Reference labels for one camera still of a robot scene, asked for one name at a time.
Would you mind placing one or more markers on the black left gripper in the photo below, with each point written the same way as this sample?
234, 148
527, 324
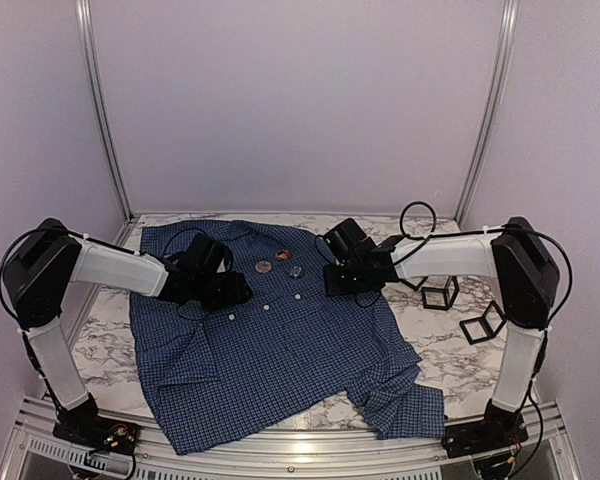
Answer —
235, 291

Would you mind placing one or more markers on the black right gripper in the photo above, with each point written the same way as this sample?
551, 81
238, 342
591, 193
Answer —
331, 286

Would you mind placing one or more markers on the blue checked shirt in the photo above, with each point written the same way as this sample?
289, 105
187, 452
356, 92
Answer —
214, 378

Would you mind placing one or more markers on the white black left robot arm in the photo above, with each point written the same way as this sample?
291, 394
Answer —
37, 269

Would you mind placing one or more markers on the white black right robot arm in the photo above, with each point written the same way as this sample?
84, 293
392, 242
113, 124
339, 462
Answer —
514, 257

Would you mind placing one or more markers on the brown round brooch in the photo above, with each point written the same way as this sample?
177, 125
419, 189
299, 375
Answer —
263, 267

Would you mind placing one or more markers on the orange rimmed round brooch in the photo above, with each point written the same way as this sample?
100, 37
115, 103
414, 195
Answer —
283, 255

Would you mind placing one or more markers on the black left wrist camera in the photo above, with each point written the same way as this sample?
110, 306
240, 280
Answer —
206, 255

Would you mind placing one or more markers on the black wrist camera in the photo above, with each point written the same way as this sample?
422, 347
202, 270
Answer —
206, 255
348, 242

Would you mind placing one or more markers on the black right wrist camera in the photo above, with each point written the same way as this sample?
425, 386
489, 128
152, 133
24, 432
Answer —
348, 242

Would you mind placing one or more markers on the black frame stand middle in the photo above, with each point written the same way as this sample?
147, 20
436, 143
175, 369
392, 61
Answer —
440, 297

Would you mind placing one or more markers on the black frame stand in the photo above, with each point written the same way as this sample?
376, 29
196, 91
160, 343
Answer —
484, 327
440, 297

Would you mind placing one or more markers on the black frame stand near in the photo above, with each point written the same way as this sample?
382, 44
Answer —
484, 327

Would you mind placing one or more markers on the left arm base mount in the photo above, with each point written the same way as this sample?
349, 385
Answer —
83, 425

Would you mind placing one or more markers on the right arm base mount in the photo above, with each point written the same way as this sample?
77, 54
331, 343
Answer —
496, 430

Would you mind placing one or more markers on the aluminium front rail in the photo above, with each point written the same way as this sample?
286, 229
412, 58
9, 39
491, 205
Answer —
271, 454

